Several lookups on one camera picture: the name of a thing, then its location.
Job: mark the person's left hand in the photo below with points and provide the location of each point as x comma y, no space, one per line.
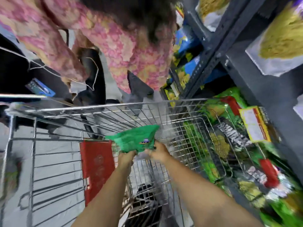
125,160

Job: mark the person's right hand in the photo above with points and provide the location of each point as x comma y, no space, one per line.
160,153

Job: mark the person's left fingers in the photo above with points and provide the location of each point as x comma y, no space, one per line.
129,153

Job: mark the person's right fingers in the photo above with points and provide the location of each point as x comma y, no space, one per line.
152,151

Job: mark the green snack packet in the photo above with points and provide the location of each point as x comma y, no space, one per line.
135,139

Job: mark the person's right forearm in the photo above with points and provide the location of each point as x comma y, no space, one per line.
203,198

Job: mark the person's left forearm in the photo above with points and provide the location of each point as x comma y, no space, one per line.
107,198

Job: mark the red cart seat flap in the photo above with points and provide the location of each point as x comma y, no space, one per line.
97,165

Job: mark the pile of green packets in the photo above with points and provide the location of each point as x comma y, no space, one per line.
217,144

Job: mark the row of blue packets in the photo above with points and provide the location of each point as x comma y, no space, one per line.
187,54

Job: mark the yellow price tag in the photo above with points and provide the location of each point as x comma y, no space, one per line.
254,124

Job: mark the blue card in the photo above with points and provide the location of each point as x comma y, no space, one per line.
40,87

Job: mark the dark grey shelf rack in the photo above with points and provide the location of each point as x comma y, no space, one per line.
260,92

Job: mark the black bag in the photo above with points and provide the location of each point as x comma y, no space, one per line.
16,73

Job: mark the clear bag of yellow noodles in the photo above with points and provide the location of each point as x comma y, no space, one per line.
281,37
299,103
210,9

